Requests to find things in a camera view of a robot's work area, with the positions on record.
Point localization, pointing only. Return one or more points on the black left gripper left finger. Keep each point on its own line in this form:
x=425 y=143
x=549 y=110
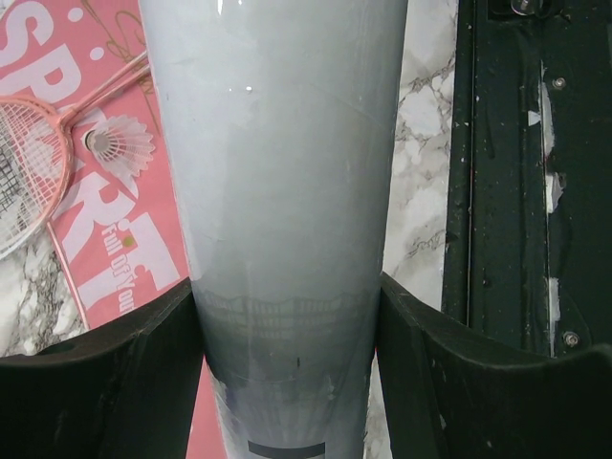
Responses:
x=126 y=389

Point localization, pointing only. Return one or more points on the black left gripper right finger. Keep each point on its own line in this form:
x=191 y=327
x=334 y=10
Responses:
x=450 y=392

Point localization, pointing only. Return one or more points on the white shuttlecock tube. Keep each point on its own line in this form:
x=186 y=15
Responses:
x=279 y=121

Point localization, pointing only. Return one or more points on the pink badminton racket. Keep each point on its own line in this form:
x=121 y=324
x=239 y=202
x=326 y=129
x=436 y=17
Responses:
x=23 y=115

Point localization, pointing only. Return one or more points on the pink racket bag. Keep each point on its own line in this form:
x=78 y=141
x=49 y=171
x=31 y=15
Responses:
x=114 y=242

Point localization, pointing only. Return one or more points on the white shuttlecock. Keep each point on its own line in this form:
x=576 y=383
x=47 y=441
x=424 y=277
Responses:
x=121 y=145

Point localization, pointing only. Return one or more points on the black base frame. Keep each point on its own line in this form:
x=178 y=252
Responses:
x=528 y=234

